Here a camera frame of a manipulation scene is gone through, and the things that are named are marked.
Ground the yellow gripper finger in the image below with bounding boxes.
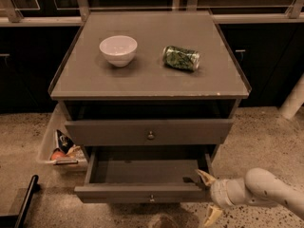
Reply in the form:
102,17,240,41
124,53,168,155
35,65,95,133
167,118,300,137
203,205,222,227
196,169,217,186

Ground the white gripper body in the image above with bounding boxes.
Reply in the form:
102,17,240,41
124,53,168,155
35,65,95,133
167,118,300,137
210,180,235,208

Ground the grey drawer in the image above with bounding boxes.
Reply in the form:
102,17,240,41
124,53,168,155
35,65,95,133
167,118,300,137
75,145,210,203
65,119,233,146

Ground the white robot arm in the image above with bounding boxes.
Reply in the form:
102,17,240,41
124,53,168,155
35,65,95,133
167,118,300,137
196,168,304,227

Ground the grey top drawer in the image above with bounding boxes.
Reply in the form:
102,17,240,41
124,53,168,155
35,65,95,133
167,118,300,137
65,119,233,146

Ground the grey drawer cabinet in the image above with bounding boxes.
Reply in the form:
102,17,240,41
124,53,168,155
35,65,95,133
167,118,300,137
47,10,253,204

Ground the white table leg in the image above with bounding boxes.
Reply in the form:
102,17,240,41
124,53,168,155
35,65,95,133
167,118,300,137
279,73,304,119

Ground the green soda can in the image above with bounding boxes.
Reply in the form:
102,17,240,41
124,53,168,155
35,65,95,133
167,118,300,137
162,46,200,72

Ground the dark chip bag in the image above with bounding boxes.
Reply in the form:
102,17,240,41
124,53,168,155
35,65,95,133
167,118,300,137
55,130,74,154

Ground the clear plastic bin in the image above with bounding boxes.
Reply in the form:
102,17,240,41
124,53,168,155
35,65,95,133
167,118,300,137
37,104,87,171

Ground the red apple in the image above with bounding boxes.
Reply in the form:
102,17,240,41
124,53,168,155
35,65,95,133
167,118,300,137
50,151,66,161

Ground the white ceramic bowl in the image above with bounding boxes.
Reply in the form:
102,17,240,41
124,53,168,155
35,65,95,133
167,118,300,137
99,35,138,67

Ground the black bar object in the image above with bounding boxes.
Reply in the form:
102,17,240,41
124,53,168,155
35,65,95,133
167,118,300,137
0,175,40,228

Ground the metal window rail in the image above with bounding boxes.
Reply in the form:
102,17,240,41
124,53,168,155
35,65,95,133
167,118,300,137
0,0,304,27

